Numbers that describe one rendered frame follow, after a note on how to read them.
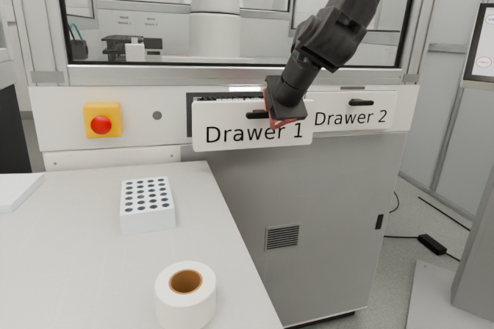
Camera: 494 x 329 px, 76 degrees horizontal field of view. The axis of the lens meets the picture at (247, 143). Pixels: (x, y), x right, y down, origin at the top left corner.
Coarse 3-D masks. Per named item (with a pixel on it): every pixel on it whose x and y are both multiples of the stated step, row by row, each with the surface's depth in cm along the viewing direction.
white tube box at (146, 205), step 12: (132, 180) 60; (144, 180) 60; (156, 180) 60; (132, 192) 56; (144, 192) 56; (156, 192) 56; (168, 192) 56; (120, 204) 52; (132, 204) 52; (144, 204) 52; (156, 204) 52; (168, 204) 53; (120, 216) 49; (132, 216) 49; (144, 216) 50; (156, 216) 51; (168, 216) 51; (132, 228) 50; (144, 228) 51; (156, 228) 51; (168, 228) 52
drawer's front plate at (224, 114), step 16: (192, 112) 67; (208, 112) 67; (224, 112) 68; (240, 112) 69; (192, 128) 69; (224, 128) 69; (240, 128) 71; (256, 128) 72; (288, 128) 74; (304, 128) 75; (208, 144) 70; (224, 144) 71; (240, 144) 72; (256, 144) 73; (272, 144) 74; (288, 144) 76; (304, 144) 77
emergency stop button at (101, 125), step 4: (96, 116) 65; (100, 116) 65; (104, 116) 66; (92, 120) 65; (96, 120) 64; (100, 120) 65; (104, 120) 65; (108, 120) 65; (92, 124) 65; (96, 124) 65; (100, 124) 65; (104, 124) 65; (108, 124) 65; (92, 128) 65; (96, 128) 65; (100, 128) 65; (104, 128) 65; (108, 128) 66; (96, 132) 65; (100, 132) 65; (104, 132) 66
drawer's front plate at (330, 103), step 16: (320, 96) 84; (336, 96) 85; (352, 96) 87; (368, 96) 88; (384, 96) 90; (336, 112) 87; (352, 112) 89; (368, 112) 90; (384, 112) 92; (320, 128) 87; (336, 128) 89; (352, 128) 90; (368, 128) 92; (384, 128) 94
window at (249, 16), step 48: (96, 0) 65; (144, 0) 67; (192, 0) 70; (240, 0) 73; (288, 0) 76; (384, 0) 84; (96, 48) 68; (144, 48) 71; (192, 48) 74; (240, 48) 77; (288, 48) 81; (384, 48) 89
